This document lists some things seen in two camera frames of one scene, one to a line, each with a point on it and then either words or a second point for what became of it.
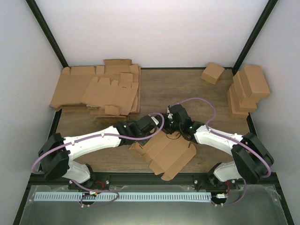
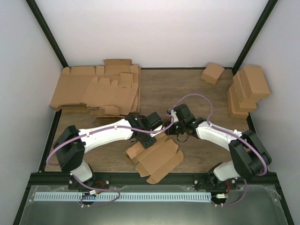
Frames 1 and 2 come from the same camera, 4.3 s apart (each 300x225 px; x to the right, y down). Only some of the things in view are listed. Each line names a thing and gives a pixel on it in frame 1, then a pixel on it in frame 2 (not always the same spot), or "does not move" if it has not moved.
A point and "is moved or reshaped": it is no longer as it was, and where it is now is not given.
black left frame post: (49, 32) does not move
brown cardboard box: (166, 152) is moved or reshaped
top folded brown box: (254, 84) does not move
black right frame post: (237, 65) does not move
